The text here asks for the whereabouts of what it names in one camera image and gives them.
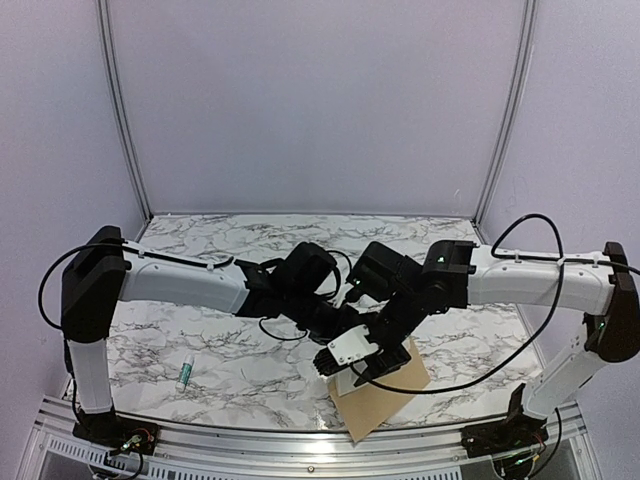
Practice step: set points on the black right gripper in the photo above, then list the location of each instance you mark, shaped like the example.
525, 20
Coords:
378, 367

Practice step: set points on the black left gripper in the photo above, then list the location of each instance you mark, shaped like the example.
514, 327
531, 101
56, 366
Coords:
321, 340

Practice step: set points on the cream letter paper sheet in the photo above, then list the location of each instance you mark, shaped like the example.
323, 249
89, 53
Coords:
346, 382

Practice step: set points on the brown kraft paper envelope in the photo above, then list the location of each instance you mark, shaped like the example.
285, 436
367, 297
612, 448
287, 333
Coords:
366, 409

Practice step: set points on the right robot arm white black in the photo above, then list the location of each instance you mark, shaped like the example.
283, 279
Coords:
459, 274

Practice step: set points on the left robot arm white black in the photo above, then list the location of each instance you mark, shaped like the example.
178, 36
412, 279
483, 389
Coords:
109, 270

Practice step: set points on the white green glue stick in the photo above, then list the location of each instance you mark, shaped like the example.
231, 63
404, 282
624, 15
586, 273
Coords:
185, 372

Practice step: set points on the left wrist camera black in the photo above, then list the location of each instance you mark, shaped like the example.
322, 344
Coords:
305, 268

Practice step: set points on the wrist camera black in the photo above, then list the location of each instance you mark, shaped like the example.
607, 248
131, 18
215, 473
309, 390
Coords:
380, 270
305, 268

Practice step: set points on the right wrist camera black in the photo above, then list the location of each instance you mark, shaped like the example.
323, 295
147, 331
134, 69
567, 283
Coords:
380, 270

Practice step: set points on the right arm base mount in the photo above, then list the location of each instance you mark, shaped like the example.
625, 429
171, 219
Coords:
499, 437

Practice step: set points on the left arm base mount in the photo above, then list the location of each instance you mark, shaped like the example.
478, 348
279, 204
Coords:
121, 434

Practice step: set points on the aluminium table front rail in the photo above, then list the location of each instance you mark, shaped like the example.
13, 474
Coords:
185, 451

